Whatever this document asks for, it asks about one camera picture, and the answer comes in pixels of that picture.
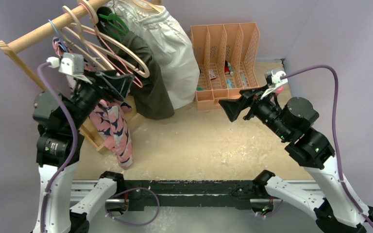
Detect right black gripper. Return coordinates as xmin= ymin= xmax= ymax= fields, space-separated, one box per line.
xmin=219 ymin=83 xmax=291 ymax=140

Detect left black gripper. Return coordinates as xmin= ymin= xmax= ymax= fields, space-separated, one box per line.
xmin=66 ymin=67 xmax=134 ymax=131

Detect pink patterned shorts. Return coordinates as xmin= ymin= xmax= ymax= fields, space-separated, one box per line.
xmin=51 ymin=36 xmax=134 ymax=170

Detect blue wire hanger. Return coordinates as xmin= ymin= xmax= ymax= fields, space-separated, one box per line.
xmin=48 ymin=19 xmax=68 ymax=52

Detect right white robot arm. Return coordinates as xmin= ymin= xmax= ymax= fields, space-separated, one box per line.
xmin=219 ymin=87 xmax=373 ymax=233

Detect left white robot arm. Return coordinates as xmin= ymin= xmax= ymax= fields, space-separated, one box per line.
xmin=33 ymin=66 xmax=135 ymax=233

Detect dark green shorts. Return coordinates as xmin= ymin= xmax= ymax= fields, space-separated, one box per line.
xmin=97 ymin=6 xmax=174 ymax=120

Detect white shorts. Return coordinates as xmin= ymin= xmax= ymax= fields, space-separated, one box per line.
xmin=107 ymin=0 xmax=200 ymax=109

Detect front beige wooden hanger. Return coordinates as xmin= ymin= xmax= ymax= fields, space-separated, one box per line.
xmin=62 ymin=5 xmax=116 ymax=70

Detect beige wooden hanger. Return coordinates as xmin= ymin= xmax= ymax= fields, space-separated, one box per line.
xmin=62 ymin=0 xmax=150 ymax=78
xmin=62 ymin=5 xmax=116 ymax=70

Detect green plastic hanger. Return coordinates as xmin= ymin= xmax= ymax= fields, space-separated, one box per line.
xmin=97 ymin=13 xmax=130 ymax=34

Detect rear beige wooden hanger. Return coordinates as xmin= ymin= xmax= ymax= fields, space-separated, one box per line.
xmin=62 ymin=0 xmax=150 ymax=78

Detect beige hanger under white shorts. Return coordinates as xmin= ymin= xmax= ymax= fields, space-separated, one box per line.
xmin=132 ymin=0 xmax=162 ymax=13

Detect light blue tube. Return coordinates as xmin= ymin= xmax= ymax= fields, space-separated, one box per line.
xmin=226 ymin=79 xmax=235 ymax=89

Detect red black marker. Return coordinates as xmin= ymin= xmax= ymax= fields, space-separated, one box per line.
xmin=224 ymin=61 xmax=230 ymax=75

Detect wooden clothes rack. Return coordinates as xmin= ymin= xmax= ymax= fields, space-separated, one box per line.
xmin=0 ymin=0 xmax=161 ymax=152

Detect red white tube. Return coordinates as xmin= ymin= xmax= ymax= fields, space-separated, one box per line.
xmin=209 ymin=69 xmax=217 ymax=81

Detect pink capped bottle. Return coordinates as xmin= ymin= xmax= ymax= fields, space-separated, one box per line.
xmin=274 ymin=86 xmax=284 ymax=95

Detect orange plastic file organizer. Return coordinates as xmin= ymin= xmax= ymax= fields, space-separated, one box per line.
xmin=190 ymin=22 xmax=260 ymax=111

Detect pink wire hanger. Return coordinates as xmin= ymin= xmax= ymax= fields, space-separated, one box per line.
xmin=77 ymin=0 xmax=150 ymax=78

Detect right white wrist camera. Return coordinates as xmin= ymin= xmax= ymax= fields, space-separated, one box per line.
xmin=261 ymin=68 xmax=288 ymax=99

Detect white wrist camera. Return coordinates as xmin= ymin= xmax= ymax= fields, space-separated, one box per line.
xmin=261 ymin=68 xmax=288 ymax=99
xmin=46 ymin=52 xmax=93 ymax=84

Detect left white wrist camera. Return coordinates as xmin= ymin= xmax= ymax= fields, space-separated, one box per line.
xmin=46 ymin=52 xmax=93 ymax=84

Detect base right purple cable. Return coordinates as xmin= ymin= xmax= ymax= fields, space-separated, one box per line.
xmin=254 ymin=194 xmax=288 ymax=219

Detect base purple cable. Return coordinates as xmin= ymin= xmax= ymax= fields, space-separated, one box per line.
xmin=104 ymin=189 xmax=160 ymax=228
xmin=254 ymin=194 xmax=288 ymax=219

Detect base left purple cable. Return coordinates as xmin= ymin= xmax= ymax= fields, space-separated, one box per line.
xmin=104 ymin=189 xmax=160 ymax=228

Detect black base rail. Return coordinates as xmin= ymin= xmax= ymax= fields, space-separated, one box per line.
xmin=118 ymin=180 xmax=270 ymax=211

